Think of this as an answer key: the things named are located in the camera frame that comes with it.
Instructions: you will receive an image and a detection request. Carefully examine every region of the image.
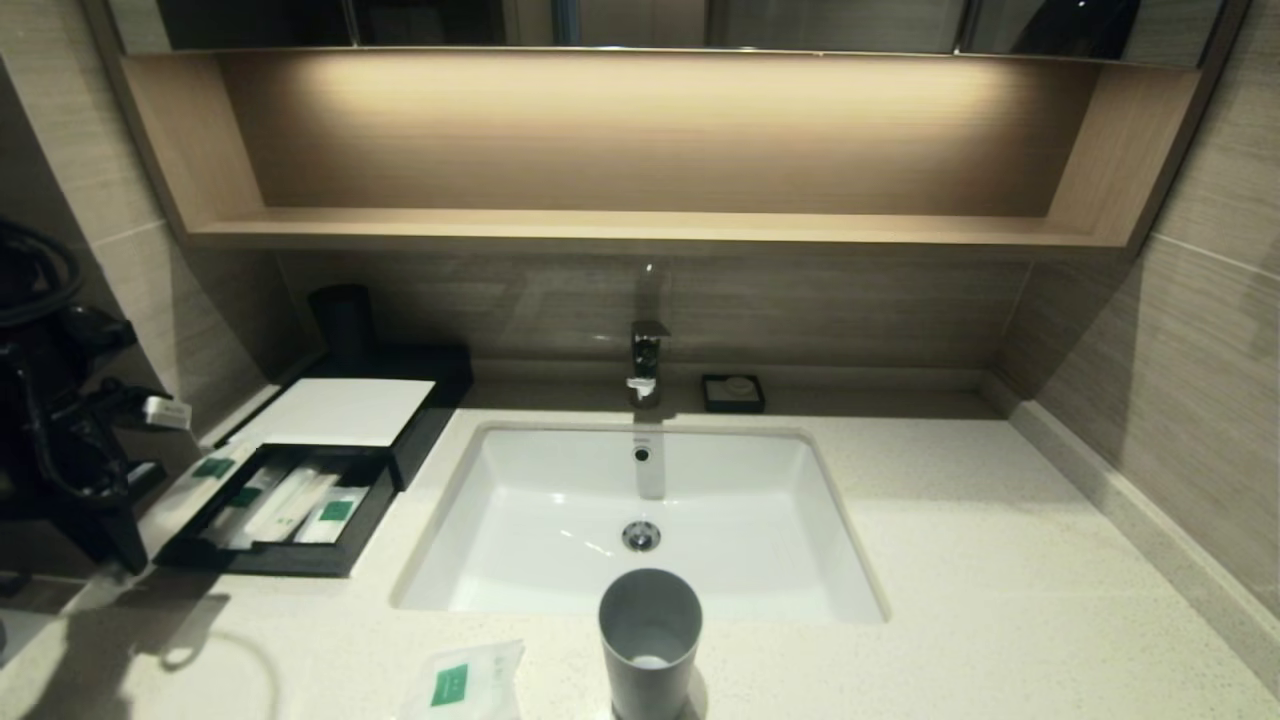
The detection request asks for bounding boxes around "black box drawer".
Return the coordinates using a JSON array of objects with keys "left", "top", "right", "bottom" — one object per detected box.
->
[{"left": 150, "top": 445, "right": 401, "bottom": 579}]

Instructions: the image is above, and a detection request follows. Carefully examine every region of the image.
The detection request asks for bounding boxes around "square white sachet green label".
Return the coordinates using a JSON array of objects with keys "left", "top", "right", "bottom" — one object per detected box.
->
[{"left": 400, "top": 640, "right": 526, "bottom": 720}]

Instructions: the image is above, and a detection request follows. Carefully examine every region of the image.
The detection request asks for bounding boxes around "black tray box white lid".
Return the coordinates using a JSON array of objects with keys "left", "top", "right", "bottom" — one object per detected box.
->
[{"left": 215, "top": 345, "right": 474, "bottom": 493}]

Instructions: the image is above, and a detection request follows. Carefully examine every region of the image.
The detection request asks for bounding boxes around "white paper sachet packet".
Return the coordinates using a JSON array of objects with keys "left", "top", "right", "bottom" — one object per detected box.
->
[
  {"left": 245, "top": 468, "right": 323, "bottom": 546},
  {"left": 285, "top": 473, "right": 341, "bottom": 536}
]

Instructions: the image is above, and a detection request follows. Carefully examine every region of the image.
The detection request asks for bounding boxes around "small white packet green label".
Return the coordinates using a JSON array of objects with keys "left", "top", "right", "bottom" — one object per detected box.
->
[{"left": 295, "top": 488, "right": 371, "bottom": 546}]

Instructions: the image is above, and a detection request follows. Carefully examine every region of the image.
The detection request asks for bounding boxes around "black cylindrical cup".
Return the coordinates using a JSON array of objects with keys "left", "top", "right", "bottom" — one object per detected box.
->
[{"left": 308, "top": 284, "right": 379, "bottom": 366}]

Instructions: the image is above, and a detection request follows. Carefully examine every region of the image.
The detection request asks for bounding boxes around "white ceramic sink basin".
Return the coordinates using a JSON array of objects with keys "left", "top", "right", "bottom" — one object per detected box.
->
[{"left": 390, "top": 420, "right": 889, "bottom": 626}]

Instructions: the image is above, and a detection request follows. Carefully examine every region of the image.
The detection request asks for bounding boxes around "grey tumbler cup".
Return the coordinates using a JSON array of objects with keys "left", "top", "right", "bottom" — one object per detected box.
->
[{"left": 598, "top": 568, "right": 704, "bottom": 720}]

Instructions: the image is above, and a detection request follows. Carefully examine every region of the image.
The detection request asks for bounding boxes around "chrome sink faucet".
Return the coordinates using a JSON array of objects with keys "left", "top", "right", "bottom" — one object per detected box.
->
[{"left": 626, "top": 320, "right": 671, "bottom": 409}]

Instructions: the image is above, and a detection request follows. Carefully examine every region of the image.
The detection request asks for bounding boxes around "black soap dish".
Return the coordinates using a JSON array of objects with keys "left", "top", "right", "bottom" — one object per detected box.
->
[{"left": 700, "top": 373, "right": 767, "bottom": 414}]

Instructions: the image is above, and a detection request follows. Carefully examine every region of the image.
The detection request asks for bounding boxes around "mirror cabinet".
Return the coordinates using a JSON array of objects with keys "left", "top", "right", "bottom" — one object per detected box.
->
[{"left": 105, "top": 0, "right": 1226, "bottom": 66}]

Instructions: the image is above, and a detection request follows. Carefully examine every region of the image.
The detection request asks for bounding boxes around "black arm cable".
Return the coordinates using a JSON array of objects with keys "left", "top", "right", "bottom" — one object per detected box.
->
[{"left": 0, "top": 220, "right": 86, "bottom": 326}]

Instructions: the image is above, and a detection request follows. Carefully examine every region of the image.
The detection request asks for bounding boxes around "wooden wall shelf niche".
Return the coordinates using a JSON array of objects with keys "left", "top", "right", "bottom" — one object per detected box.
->
[{"left": 85, "top": 50, "right": 1251, "bottom": 261}]

